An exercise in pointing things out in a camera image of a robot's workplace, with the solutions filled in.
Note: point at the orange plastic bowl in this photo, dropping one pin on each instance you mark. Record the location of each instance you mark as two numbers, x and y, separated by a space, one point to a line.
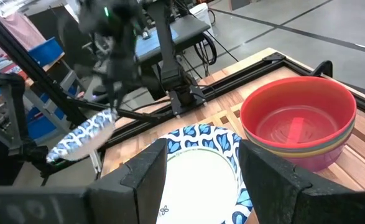
294 93

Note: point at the blue desk mat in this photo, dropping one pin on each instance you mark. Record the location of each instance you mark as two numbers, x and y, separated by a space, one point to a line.
152 43

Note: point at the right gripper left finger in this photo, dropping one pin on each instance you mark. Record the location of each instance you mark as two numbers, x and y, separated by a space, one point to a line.
132 193

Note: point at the blue patterned paper plate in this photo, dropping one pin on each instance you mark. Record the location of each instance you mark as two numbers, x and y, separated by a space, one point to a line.
82 140
201 186

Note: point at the yellow plastic bowl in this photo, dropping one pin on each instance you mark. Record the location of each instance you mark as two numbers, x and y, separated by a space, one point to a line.
294 154

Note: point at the blue storage bin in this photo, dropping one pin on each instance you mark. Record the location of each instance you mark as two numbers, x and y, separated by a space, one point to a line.
45 51

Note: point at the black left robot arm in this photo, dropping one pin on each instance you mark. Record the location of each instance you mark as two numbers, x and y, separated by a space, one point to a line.
166 46

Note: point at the white bin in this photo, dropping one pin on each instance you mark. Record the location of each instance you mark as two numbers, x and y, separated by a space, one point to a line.
202 14

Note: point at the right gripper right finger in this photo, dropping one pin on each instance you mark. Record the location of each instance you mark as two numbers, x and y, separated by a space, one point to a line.
272 193

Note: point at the teal plastic bowl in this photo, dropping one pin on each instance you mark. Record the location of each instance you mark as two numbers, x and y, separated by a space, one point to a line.
294 151

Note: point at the grey desk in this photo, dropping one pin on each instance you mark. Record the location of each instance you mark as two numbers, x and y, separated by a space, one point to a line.
191 29

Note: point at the pink cloth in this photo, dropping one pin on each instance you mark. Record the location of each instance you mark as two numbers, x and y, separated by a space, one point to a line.
23 31

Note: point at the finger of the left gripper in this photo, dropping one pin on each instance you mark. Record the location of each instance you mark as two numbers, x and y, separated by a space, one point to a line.
110 96
118 99

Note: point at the purple plastic bowl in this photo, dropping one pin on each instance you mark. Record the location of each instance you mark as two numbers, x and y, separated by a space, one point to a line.
309 163

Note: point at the slatted wooden shelf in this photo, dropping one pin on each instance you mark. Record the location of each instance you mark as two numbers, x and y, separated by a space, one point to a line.
362 155

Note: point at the black aluminium table frame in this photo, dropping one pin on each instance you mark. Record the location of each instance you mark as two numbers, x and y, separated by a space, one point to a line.
247 76

